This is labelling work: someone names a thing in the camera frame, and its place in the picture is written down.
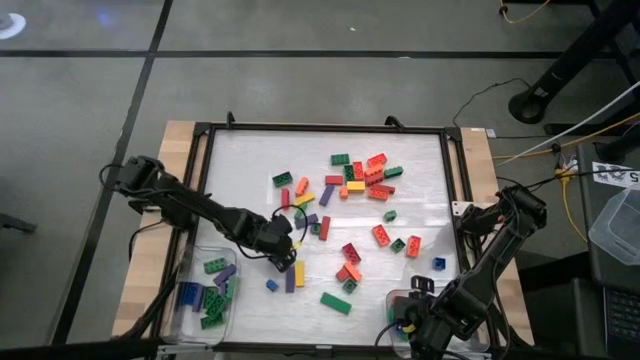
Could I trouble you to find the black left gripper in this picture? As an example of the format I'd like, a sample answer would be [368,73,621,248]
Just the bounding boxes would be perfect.
[239,213,299,274]

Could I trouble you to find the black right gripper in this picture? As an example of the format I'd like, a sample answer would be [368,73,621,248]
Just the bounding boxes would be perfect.
[393,274,452,359]

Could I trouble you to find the long green block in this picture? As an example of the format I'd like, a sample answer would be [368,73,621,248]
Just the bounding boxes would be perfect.
[319,291,353,316]

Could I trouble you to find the clear plastic bin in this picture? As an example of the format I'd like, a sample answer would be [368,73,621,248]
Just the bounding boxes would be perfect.
[167,243,243,346]
[383,287,492,359]

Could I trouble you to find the white plastic surface sheet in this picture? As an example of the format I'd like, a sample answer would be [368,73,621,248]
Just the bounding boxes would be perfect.
[199,129,464,347]

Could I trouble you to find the black equipment case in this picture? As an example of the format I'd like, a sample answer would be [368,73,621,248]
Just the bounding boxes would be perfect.
[519,142,640,360]

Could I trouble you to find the white power plugs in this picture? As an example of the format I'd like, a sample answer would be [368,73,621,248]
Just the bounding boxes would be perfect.
[551,152,580,177]

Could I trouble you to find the black keyboard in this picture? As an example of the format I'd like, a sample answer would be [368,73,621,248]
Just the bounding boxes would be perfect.
[602,284,640,347]

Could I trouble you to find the clear plastic tub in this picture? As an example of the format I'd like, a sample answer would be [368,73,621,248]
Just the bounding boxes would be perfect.
[588,185,640,267]

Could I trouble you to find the white paper label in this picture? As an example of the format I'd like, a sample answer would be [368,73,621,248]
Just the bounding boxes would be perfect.
[591,160,640,190]

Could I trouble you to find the black stand leg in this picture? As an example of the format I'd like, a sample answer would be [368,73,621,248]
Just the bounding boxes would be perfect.
[593,122,640,165]

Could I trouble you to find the black furniture leg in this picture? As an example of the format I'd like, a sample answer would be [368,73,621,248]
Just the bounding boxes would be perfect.
[0,212,40,235]

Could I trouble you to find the white round floor marker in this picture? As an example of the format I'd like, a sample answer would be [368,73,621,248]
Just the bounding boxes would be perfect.
[0,12,28,41]

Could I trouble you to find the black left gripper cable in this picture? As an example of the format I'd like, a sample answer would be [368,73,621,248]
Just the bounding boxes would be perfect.
[233,203,302,262]

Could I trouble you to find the yellow cable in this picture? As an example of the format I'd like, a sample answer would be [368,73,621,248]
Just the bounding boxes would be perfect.
[498,0,552,26]
[553,168,590,245]
[492,112,640,161]

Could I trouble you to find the thin black cable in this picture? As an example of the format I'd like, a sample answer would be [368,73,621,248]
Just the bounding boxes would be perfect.
[452,76,534,129]

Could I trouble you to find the white cable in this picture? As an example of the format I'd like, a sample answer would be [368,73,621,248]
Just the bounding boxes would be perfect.
[494,79,640,167]

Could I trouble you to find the black bottom rail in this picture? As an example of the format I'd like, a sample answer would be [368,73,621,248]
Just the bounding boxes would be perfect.
[0,337,169,360]

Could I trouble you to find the black camera stand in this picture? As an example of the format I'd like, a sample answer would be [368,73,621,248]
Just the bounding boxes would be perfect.
[507,0,640,126]

